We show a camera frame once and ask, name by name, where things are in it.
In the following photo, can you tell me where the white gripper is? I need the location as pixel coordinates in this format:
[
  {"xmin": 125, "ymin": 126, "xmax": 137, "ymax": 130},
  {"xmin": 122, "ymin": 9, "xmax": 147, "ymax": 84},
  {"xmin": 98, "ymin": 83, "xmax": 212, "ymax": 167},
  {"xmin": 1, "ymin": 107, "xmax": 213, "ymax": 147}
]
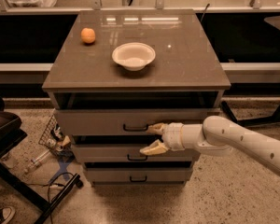
[{"xmin": 140, "ymin": 123, "xmax": 185, "ymax": 156}]

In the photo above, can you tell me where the grey top drawer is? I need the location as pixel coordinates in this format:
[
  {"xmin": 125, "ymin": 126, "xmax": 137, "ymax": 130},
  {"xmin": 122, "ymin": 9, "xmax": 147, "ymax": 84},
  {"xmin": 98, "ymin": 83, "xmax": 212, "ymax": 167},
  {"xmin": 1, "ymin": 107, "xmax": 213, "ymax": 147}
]
[{"xmin": 54, "ymin": 108, "xmax": 220, "ymax": 136}]

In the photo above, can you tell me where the grey drawer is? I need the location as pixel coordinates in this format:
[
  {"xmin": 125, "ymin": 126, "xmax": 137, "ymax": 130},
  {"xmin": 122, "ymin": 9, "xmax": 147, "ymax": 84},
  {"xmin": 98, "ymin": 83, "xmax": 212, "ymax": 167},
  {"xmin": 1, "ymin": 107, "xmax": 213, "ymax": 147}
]
[
  {"xmin": 84, "ymin": 161, "xmax": 192, "ymax": 185},
  {"xmin": 71, "ymin": 135, "xmax": 200, "ymax": 163},
  {"xmin": 54, "ymin": 108, "xmax": 220, "ymax": 136}
]

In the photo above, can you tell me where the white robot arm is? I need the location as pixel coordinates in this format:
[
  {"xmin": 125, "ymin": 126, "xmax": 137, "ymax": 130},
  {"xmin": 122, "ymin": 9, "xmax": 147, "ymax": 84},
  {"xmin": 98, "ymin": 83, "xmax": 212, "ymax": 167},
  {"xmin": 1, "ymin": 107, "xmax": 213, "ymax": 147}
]
[{"xmin": 140, "ymin": 116, "xmax": 280, "ymax": 176}]

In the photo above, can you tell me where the brown drawer cabinet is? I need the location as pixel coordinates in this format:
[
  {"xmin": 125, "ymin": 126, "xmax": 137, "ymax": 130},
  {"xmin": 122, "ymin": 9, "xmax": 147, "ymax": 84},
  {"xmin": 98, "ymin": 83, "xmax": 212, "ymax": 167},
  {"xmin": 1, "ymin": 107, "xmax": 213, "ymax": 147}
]
[{"xmin": 41, "ymin": 9, "xmax": 231, "ymax": 187}]

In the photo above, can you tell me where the grey bottom drawer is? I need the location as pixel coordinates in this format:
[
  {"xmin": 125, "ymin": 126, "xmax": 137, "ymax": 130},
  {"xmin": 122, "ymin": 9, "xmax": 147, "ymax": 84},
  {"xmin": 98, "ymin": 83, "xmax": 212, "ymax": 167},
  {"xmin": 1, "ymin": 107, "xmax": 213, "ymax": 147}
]
[{"xmin": 84, "ymin": 161, "xmax": 192, "ymax": 185}]

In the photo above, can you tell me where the grey middle drawer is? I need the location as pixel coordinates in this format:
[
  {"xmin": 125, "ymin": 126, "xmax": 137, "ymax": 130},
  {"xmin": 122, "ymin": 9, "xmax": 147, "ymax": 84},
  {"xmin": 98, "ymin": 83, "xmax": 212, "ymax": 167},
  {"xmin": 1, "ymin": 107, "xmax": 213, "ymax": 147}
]
[{"xmin": 71, "ymin": 135, "xmax": 200, "ymax": 163}]

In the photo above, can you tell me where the white paper bowl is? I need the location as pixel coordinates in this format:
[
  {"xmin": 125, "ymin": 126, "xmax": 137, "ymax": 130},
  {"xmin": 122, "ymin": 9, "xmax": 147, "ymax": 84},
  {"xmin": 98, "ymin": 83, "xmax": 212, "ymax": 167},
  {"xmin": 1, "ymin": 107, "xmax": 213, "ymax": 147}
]
[{"xmin": 112, "ymin": 42, "xmax": 156, "ymax": 71}]

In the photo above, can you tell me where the clear plastic bottle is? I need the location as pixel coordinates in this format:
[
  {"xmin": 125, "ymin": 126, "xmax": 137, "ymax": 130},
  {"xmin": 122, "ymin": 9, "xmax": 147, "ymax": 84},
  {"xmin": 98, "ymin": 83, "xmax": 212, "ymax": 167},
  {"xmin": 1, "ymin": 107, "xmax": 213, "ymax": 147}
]
[{"xmin": 24, "ymin": 150, "xmax": 51, "ymax": 174}]

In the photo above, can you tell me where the orange fruit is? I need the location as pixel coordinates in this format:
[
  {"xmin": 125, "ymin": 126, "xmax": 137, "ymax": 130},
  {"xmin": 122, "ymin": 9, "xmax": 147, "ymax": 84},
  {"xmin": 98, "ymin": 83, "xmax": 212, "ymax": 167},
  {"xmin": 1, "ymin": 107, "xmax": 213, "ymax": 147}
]
[{"xmin": 80, "ymin": 28, "xmax": 96, "ymax": 44}]

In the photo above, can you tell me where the black metal stand leg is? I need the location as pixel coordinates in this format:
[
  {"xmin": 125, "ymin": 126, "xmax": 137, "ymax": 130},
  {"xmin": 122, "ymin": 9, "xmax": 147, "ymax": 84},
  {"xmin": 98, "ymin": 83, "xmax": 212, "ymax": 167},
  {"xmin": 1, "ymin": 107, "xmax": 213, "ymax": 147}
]
[{"xmin": 221, "ymin": 101, "xmax": 280, "ymax": 127}]

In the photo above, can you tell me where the dark chair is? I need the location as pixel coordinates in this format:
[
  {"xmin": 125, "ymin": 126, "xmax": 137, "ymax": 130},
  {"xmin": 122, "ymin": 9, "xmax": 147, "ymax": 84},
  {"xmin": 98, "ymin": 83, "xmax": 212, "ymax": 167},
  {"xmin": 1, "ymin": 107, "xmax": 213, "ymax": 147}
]
[{"xmin": 0, "ymin": 97, "xmax": 83, "ymax": 224}]

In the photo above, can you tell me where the black white sneaker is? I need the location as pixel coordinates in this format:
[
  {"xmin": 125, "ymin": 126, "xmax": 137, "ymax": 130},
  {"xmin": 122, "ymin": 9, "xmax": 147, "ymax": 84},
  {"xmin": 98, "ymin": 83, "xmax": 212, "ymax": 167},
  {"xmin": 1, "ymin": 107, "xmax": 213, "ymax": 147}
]
[{"xmin": 0, "ymin": 206, "xmax": 15, "ymax": 224}]

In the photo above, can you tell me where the wire mesh basket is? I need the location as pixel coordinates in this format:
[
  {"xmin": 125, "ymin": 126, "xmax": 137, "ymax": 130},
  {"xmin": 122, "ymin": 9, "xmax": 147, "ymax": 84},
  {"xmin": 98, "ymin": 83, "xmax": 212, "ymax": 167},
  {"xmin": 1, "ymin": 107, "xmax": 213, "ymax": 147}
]
[{"xmin": 38, "ymin": 116, "xmax": 73, "ymax": 157}]

